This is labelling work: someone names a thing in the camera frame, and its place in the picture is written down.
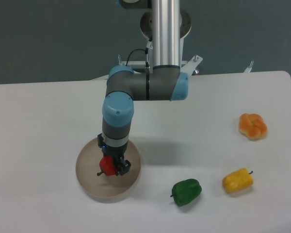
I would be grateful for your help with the red toy bell pepper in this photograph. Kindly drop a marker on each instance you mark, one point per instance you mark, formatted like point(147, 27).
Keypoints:
point(107, 166)

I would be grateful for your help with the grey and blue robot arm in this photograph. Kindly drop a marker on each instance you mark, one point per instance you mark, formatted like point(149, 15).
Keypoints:
point(163, 80)

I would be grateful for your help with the orange knotted bread roll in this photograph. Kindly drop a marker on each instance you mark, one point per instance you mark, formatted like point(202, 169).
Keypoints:
point(252, 126)

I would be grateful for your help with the green toy bell pepper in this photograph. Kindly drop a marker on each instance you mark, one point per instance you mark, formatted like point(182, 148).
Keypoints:
point(185, 191)

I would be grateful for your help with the beige round plate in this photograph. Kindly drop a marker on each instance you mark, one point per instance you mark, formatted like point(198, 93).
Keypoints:
point(106, 189)

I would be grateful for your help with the yellow toy bell pepper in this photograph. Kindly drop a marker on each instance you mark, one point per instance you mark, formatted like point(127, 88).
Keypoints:
point(237, 180)

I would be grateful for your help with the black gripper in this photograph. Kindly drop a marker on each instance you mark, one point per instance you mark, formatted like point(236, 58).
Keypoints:
point(121, 164)

